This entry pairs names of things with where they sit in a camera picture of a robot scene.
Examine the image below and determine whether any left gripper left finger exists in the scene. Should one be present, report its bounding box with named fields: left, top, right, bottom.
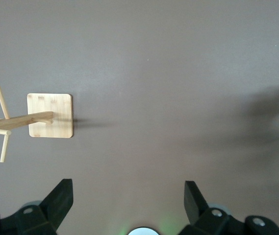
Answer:
left=14, top=178, right=74, bottom=235

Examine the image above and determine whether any wooden mug tree stand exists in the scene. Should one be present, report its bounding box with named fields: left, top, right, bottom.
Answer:
left=0, top=86, right=74, bottom=164

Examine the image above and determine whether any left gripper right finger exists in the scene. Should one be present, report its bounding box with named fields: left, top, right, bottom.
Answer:
left=178, top=180, right=246, bottom=235

